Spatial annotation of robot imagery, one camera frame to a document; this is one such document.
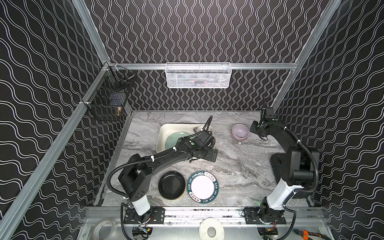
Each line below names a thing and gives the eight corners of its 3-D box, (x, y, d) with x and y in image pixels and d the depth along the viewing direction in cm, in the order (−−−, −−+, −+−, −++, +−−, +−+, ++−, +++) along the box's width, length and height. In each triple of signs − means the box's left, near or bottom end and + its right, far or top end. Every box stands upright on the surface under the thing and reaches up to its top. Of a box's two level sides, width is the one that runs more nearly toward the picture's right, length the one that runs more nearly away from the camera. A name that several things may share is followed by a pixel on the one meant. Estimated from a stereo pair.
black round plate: (158, 200, 81) (156, 197, 77) (161, 174, 90) (160, 171, 87) (185, 200, 81) (185, 197, 77) (186, 174, 90) (186, 171, 87)
